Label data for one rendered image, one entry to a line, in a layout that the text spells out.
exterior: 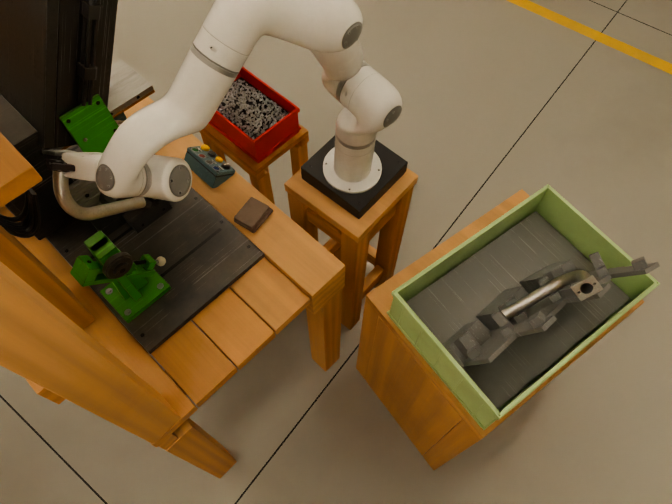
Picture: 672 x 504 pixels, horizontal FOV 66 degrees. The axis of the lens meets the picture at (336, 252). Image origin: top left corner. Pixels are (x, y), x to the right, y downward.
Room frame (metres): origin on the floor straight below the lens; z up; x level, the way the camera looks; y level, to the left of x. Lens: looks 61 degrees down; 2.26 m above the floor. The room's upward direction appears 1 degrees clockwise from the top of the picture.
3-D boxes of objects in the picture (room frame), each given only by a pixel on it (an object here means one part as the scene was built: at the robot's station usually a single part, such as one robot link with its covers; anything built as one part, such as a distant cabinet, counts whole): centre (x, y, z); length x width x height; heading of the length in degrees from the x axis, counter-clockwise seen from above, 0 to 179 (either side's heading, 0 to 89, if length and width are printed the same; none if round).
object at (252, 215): (0.86, 0.25, 0.91); 0.10 x 0.08 x 0.03; 147
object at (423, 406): (0.65, -0.52, 0.39); 0.68 x 0.52 x 0.79; 127
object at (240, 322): (0.96, 0.75, 0.44); 1.49 x 0.70 x 0.88; 47
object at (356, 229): (1.05, -0.05, 0.83); 0.32 x 0.32 x 0.04; 50
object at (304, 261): (1.16, 0.56, 0.82); 1.50 x 0.14 x 0.15; 47
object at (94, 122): (0.96, 0.66, 1.17); 0.13 x 0.12 x 0.20; 47
